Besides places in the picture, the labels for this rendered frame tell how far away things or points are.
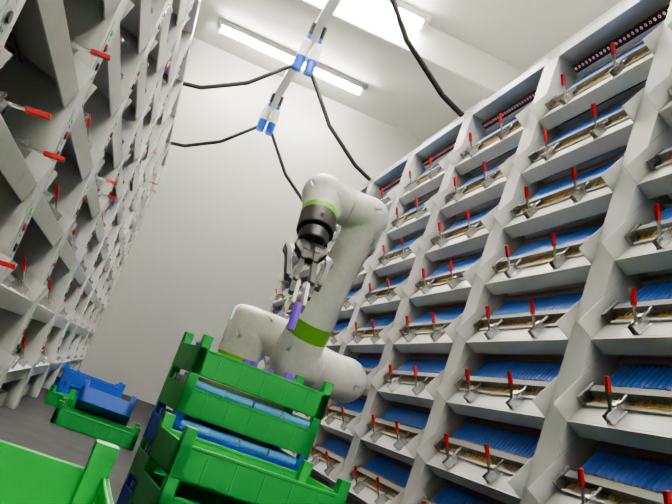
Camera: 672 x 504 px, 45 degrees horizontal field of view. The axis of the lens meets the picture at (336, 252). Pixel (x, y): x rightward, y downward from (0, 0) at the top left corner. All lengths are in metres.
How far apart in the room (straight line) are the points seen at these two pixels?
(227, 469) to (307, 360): 0.83
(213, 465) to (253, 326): 1.20
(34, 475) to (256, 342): 1.83
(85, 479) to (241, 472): 0.67
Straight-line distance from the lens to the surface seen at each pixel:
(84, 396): 3.15
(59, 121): 1.70
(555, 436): 1.91
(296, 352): 2.12
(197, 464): 1.34
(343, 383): 2.20
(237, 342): 2.51
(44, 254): 2.36
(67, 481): 0.73
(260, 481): 1.37
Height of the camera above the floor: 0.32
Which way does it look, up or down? 11 degrees up
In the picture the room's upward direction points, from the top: 20 degrees clockwise
